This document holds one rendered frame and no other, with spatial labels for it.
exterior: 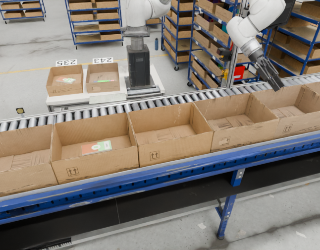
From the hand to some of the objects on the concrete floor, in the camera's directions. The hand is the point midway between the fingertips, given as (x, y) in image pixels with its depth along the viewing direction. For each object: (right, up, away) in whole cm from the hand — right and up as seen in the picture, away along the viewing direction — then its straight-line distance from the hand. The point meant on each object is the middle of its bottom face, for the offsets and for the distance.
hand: (276, 83), depth 129 cm
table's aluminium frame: (-111, -39, +149) cm, 190 cm away
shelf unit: (+16, +14, +216) cm, 218 cm away
